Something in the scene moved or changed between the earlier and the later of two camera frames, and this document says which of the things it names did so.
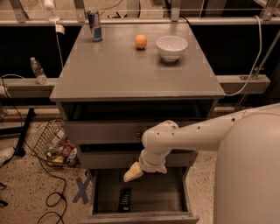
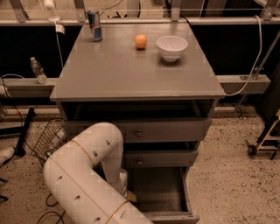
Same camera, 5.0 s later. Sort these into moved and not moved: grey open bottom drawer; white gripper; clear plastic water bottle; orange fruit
Moved: white gripper
Not moved: grey open bottom drawer; clear plastic water bottle; orange fruit
